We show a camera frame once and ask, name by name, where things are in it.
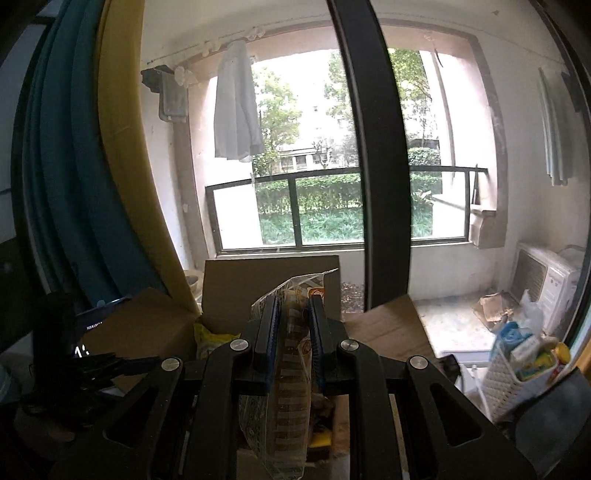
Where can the white plastic basket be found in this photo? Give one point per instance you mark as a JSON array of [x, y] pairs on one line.
[[503, 387]]

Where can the white box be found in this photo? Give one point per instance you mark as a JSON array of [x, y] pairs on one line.
[[471, 381]]

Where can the grey wall box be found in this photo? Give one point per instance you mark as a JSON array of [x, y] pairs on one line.
[[173, 99]]

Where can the grey flower pot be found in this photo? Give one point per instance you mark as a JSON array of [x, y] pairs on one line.
[[191, 282]]

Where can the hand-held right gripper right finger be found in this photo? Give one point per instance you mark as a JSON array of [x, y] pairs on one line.
[[317, 344]]

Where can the dark sliding door post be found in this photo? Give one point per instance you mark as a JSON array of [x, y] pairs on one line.
[[374, 161]]

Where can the black charger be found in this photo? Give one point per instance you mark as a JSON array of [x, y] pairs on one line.
[[450, 365]]

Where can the cardboard scraps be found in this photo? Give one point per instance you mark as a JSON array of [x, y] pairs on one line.
[[494, 310]]

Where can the black tablet with clock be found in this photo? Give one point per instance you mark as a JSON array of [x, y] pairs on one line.
[[94, 323]]

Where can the yellow bottle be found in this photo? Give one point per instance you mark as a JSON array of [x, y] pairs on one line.
[[561, 356]]

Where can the clear plastic bag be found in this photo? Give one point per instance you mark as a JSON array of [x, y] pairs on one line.
[[531, 314]]

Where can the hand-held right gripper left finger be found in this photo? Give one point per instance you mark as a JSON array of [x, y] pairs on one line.
[[272, 344]]

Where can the yellow black snack packet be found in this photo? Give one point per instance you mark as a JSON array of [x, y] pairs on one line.
[[321, 434]]

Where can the black balcony railing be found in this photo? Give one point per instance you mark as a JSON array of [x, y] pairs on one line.
[[323, 174]]

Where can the white hanging shirt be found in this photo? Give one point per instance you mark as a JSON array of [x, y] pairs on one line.
[[235, 115]]

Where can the blue packet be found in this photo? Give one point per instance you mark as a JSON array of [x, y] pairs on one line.
[[510, 336]]

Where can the yellow curtain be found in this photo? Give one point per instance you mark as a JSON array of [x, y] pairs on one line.
[[134, 184]]

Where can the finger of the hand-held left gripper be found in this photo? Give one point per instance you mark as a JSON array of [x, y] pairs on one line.
[[134, 367]]

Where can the clear bread packet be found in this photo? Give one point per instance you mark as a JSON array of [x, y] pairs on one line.
[[291, 415]]

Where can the white outdoor air conditioner unit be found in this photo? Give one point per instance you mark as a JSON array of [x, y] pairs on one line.
[[549, 277]]

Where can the grey cloth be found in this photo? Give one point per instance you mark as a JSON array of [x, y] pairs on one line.
[[554, 424]]

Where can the cardboard box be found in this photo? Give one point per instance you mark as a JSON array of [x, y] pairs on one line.
[[147, 323]]

